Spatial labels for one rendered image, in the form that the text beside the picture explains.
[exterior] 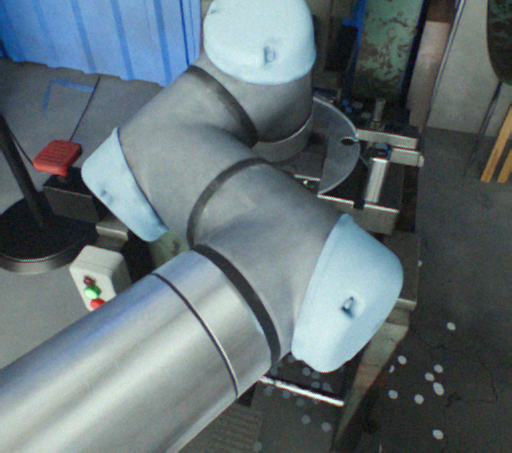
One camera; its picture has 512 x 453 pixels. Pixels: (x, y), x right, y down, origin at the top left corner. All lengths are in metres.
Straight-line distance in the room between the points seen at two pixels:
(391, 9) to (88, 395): 0.84
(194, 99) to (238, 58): 0.04
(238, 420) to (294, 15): 0.96
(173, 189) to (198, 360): 0.11
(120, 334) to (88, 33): 2.33
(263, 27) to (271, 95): 0.05
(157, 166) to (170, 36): 1.98
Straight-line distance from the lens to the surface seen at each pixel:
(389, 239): 0.82
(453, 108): 2.20
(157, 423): 0.21
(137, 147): 0.31
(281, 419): 1.32
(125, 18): 2.34
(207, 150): 0.28
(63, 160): 0.81
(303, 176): 0.49
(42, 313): 1.59
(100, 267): 0.81
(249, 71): 0.31
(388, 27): 0.96
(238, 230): 0.24
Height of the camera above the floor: 1.24
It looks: 44 degrees down
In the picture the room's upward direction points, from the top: straight up
